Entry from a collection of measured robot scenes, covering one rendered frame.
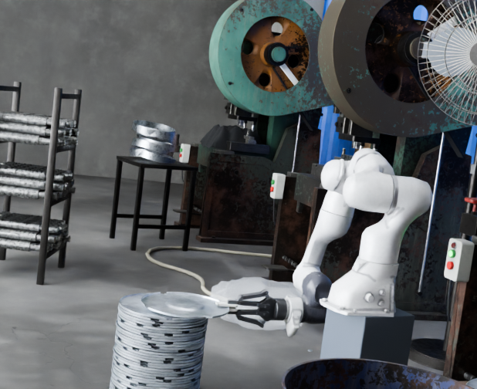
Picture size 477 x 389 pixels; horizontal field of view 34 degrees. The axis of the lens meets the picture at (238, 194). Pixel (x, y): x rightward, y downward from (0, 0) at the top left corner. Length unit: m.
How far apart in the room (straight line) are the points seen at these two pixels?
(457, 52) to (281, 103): 2.18
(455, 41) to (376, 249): 1.41
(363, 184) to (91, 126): 6.62
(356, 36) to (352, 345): 1.78
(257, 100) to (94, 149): 3.66
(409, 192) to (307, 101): 3.28
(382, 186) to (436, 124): 1.67
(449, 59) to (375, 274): 1.35
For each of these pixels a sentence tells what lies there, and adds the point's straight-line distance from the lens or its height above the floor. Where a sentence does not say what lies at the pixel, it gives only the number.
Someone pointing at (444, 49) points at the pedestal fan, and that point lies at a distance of 3.38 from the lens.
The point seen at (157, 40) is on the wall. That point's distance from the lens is 8.77.
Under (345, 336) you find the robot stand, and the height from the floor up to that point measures 0.37.
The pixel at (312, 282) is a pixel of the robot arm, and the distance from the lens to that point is 2.67.
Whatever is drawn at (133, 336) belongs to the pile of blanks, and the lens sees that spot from 2.50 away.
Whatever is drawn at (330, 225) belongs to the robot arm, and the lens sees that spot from 2.64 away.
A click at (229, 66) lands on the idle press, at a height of 1.21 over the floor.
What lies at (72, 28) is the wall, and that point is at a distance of 8.63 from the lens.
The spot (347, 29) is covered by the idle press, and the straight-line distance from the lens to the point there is 3.66.
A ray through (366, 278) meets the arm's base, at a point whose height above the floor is 0.55.
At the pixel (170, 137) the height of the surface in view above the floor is 0.71.
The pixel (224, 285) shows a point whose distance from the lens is 3.65.
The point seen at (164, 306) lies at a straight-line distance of 2.57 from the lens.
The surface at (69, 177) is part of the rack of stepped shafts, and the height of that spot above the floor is 0.51.
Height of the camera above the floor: 0.99
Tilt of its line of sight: 7 degrees down
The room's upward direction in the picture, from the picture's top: 7 degrees clockwise
